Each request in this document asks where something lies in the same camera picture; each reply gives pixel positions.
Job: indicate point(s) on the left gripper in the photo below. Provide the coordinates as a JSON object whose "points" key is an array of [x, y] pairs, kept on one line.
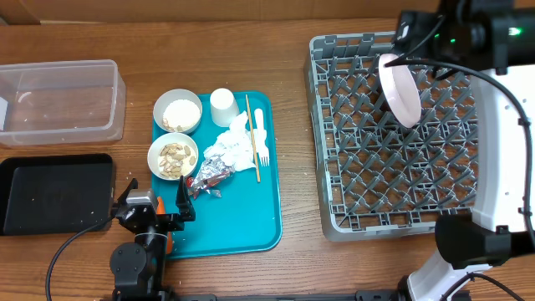
{"points": [[174, 221]]}

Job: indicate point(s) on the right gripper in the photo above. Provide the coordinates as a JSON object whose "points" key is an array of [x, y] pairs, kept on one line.
{"points": [[418, 32]]}

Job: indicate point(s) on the white bowl with peanuts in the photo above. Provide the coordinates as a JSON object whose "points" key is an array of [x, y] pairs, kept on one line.
{"points": [[173, 155]]}

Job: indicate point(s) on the pink round plate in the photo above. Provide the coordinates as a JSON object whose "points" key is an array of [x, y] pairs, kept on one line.
{"points": [[400, 91]]}

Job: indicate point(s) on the silver red foil wrapper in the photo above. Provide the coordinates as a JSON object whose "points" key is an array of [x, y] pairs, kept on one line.
{"points": [[212, 172]]}

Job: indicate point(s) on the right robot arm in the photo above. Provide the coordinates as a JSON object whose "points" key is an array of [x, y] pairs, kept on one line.
{"points": [[492, 42]]}

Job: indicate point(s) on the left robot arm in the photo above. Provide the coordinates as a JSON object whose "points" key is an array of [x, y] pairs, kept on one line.
{"points": [[139, 266]]}

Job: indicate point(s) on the black plastic waste bin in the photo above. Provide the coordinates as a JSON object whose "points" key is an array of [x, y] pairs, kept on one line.
{"points": [[56, 194]]}

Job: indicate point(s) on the grey dishwasher rack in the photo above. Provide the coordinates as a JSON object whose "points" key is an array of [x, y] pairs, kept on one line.
{"points": [[377, 179]]}

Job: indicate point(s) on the orange carrot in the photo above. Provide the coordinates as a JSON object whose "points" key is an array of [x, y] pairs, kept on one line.
{"points": [[161, 210]]}

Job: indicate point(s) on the grey bowl with rice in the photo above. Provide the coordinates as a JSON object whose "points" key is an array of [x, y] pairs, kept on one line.
{"points": [[178, 110]]}

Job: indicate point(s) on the crumpled white napkin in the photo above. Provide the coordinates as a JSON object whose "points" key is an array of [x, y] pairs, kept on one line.
{"points": [[234, 146]]}

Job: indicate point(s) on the teal serving tray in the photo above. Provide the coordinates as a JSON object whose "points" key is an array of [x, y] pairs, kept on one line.
{"points": [[247, 217]]}

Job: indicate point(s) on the white plastic cup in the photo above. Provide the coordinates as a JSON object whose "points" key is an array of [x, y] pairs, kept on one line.
{"points": [[224, 108]]}

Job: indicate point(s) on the white plastic fork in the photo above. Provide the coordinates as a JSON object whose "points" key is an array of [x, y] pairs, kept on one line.
{"points": [[261, 136]]}

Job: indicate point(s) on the wooden chopstick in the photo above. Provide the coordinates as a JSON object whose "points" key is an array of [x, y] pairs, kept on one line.
{"points": [[254, 149]]}

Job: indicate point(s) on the clear plastic storage bin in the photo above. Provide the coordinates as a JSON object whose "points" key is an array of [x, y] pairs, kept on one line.
{"points": [[62, 102]]}

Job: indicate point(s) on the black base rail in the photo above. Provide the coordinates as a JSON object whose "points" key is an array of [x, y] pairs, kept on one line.
{"points": [[362, 295]]}

